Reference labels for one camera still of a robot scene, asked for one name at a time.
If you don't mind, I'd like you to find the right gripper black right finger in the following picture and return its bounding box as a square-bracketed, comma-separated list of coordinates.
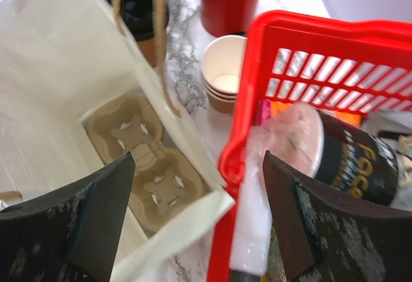
[263, 153, 411, 281]

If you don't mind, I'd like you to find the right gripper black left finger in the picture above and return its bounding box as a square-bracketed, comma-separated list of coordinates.
[1, 153, 135, 281]

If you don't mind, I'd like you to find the red straw holder cup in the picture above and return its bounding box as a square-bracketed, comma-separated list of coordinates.
[201, 0, 258, 37]

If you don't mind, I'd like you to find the brown paper coffee cup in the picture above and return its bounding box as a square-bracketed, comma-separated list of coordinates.
[120, 0, 166, 68]

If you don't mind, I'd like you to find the red plastic shopping basket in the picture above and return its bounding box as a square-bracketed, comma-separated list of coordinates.
[205, 10, 412, 282]

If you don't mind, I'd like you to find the dark printed jar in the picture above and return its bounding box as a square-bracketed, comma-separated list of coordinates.
[270, 102, 399, 206]

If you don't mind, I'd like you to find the stack of paper cups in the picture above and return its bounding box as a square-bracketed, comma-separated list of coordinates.
[200, 35, 247, 114]

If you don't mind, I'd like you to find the grey crumpled bag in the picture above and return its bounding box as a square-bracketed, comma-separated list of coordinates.
[362, 110, 411, 211]

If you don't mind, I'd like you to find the beige paper bag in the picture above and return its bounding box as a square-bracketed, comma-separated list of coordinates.
[1, 0, 234, 281]

